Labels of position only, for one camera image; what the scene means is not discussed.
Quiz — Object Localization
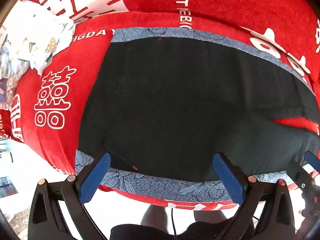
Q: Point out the person's bare leg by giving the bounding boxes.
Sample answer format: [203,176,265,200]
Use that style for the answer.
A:
[140,204,168,234]
[193,208,227,227]

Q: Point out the black cable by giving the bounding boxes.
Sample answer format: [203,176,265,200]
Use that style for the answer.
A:
[170,206,178,236]

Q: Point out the red printed blanket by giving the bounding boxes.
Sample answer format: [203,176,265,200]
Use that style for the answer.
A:
[0,0,320,212]

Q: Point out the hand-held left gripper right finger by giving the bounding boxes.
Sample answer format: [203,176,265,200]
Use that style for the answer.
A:
[212,152,298,240]

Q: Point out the black pants with blue trim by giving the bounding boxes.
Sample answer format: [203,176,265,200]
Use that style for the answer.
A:
[74,26,320,203]

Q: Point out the person's black shorts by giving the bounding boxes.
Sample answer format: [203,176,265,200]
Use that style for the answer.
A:
[109,217,256,240]

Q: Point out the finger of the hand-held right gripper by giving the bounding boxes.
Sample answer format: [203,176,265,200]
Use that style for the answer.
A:
[304,151,320,172]
[287,159,316,193]

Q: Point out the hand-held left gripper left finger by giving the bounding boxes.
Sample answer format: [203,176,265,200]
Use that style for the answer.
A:
[28,152,112,240]

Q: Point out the white floral cloth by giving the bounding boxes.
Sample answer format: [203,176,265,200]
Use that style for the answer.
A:
[0,0,76,105]

